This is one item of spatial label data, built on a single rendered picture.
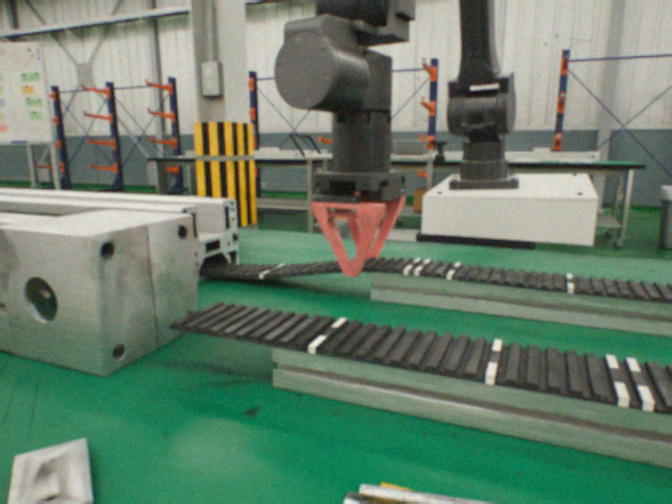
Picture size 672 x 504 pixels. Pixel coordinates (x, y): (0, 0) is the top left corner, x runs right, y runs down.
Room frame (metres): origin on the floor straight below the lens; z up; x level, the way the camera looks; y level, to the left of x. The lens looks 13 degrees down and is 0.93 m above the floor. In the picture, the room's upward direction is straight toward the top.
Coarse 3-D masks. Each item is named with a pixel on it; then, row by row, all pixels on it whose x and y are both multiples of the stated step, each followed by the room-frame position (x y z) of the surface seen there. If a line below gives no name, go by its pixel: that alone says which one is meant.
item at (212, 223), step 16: (0, 192) 0.71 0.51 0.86; (16, 192) 0.70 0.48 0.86; (32, 192) 0.69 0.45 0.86; (48, 192) 0.68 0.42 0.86; (64, 192) 0.68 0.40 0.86; (80, 192) 0.68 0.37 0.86; (0, 208) 0.61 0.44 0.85; (16, 208) 0.59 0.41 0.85; (32, 208) 0.58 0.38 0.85; (48, 208) 0.57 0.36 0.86; (64, 208) 0.56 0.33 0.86; (80, 208) 0.55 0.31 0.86; (96, 208) 0.54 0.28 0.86; (112, 208) 0.53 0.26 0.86; (128, 208) 0.53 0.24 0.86; (144, 208) 0.52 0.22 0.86; (160, 208) 0.51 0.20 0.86; (176, 208) 0.50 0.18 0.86; (192, 208) 0.52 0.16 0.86; (208, 208) 0.57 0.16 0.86; (224, 208) 0.57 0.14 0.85; (208, 224) 0.57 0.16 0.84; (224, 224) 0.57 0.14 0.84; (208, 240) 0.54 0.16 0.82; (224, 240) 0.57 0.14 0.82; (208, 256) 0.54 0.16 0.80; (224, 256) 0.57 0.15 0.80
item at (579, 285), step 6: (564, 276) 0.42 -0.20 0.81; (570, 276) 0.41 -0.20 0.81; (582, 276) 0.42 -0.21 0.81; (564, 282) 0.40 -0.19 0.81; (570, 282) 0.40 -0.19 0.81; (576, 282) 0.40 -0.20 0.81; (582, 282) 0.40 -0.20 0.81; (564, 288) 0.39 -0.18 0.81; (570, 288) 0.38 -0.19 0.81; (576, 288) 0.39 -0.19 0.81; (582, 288) 0.38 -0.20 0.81; (588, 288) 0.39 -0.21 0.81; (576, 294) 0.38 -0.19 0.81; (582, 294) 0.37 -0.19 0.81; (588, 294) 0.37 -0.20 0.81
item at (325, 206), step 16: (320, 192) 0.46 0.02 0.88; (336, 192) 0.46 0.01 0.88; (352, 192) 0.49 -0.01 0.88; (320, 208) 0.44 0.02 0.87; (336, 208) 0.44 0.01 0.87; (352, 208) 0.43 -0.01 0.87; (368, 208) 0.42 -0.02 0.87; (384, 208) 0.43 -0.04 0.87; (320, 224) 0.45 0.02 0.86; (368, 224) 0.43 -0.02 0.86; (336, 240) 0.45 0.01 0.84; (368, 240) 0.43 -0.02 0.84; (336, 256) 0.45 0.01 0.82; (352, 272) 0.45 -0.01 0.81
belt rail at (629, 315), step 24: (384, 288) 0.45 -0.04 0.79; (408, 288) 0.45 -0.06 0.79; (432, 288) 0.43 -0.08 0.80; (456, 288) 0.42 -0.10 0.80; (480, 288) 0.41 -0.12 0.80; (504, 288) 0.41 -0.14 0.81; (480, 312) 0.41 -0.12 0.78; (504, 312) 0.41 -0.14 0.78; (528, 312) 0.40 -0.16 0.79; (552, 312) 0.39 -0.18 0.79; (576, 312) 0.38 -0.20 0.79; (600, 312) 0.38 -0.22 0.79; (624, 312) 0.38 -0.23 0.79; (648, 312) 0.37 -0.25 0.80
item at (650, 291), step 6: (642, 282) 0.40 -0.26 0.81; (648, 282) 0.40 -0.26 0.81; (654, 282) 0.40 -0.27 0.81; (660, 282) 0.40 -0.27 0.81; (642, 288) 0.39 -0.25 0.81; (648, 288) 0.38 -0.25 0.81; (654, 288) 0.39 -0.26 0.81; (660, 288) 0.38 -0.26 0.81; (666, 288) 0.38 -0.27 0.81; (648, 294) 0.37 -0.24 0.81; (654, 294) 0.36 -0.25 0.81; (660, 294) 0.37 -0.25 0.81; (666, 294) 0.36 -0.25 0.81; (648, 300) 0.36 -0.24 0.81; (654, 300) 0.36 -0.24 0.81; (660, 300) 0.35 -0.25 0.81; (666, 300) 0.35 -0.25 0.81
